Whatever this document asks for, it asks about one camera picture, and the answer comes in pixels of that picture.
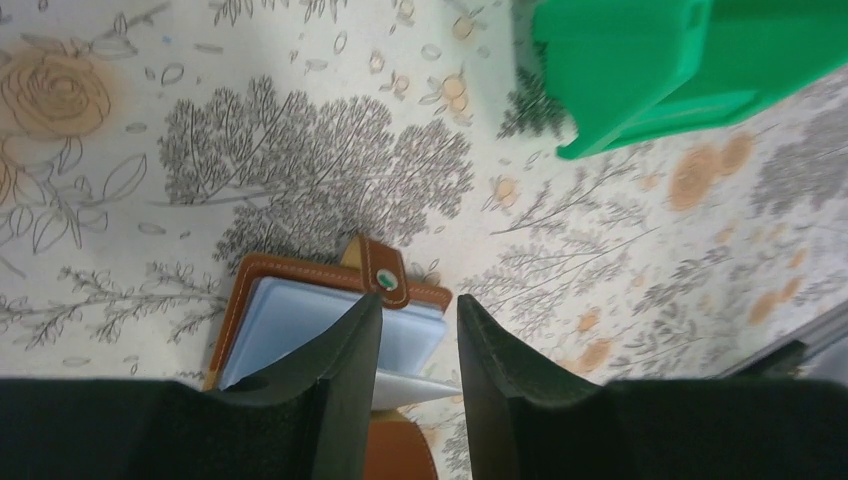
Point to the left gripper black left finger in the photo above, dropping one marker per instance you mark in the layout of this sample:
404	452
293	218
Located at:
306	416

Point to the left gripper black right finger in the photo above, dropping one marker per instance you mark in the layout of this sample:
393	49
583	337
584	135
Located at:
529	418

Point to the brown leather card holder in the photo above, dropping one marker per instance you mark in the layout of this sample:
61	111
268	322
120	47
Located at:
278	304

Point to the floral table mat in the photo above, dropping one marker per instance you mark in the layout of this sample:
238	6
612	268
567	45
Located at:
147	147

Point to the green plastic basket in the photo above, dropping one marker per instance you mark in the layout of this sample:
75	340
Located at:
633	71

